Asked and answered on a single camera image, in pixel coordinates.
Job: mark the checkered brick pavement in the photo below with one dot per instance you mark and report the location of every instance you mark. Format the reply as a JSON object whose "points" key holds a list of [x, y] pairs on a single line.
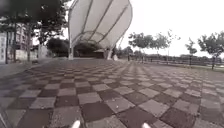
{"points": [[110, 86]]}

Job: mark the white canopy shelter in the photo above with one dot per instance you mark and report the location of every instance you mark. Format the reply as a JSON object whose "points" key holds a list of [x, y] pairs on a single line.
{"points": [[100, 20]]}

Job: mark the dark bushes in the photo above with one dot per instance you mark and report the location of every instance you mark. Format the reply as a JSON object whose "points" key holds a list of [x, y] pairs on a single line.
{"points": [[58, 46]]}

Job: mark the long low railing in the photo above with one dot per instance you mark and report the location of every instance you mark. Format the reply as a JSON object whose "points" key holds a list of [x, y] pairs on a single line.
{"points": [[173, 60]]}

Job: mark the robot's own part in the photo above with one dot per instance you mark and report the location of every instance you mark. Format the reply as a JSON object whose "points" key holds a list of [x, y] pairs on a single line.
{"points": [[146, 126], [76, 124]]}

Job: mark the tall dark trees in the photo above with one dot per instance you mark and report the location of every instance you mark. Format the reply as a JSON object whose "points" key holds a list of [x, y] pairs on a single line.
{"points": [[36, 13]]}

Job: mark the multi-storey building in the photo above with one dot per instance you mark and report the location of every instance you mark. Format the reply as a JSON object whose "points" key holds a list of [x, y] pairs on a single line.
{"points": [[20, 41]]}

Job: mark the grey paved ground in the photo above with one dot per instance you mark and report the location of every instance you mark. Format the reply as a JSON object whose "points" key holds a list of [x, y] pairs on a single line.
{"points": [[15, 68]]}

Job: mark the grass strip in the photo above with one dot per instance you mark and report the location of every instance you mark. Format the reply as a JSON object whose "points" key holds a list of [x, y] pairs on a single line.
{"points": [[210, 68]]}

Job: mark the row of small trees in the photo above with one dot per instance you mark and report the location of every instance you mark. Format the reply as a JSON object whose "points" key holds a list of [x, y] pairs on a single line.
{"points": [[213, 43]]}

